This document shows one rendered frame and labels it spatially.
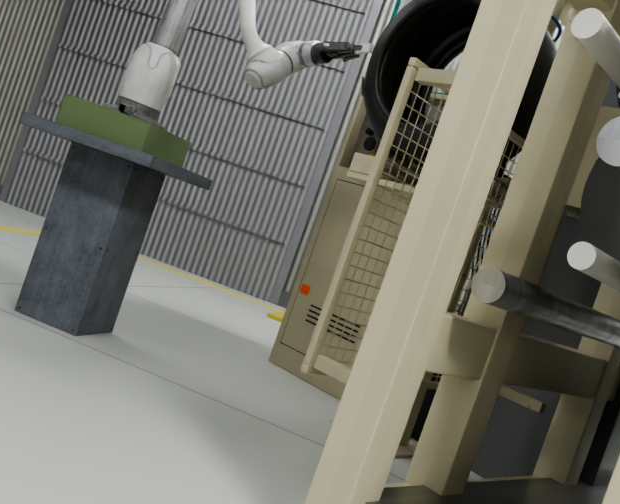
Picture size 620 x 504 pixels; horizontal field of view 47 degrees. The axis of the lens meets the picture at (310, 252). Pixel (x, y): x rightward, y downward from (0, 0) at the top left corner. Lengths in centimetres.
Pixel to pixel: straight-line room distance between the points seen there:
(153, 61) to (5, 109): 414
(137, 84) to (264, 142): 301
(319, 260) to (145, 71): 107
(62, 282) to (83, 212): 25
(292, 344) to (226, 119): 289
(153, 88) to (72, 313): 81
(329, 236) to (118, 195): 98
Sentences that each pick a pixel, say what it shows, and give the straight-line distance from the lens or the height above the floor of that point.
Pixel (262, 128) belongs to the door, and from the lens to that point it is 554.
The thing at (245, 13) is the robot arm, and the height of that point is 123.
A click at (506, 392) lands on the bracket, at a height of 33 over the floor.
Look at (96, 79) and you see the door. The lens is 620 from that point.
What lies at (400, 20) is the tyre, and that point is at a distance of 231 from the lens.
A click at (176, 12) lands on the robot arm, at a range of 284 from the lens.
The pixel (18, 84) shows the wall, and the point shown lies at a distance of 663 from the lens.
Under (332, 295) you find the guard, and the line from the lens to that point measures 151.
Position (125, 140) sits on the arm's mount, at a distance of 243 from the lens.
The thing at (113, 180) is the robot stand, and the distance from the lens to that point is 250.
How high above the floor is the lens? 58
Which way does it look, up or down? 1 degrees down
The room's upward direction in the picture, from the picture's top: 19 degrees clockwise
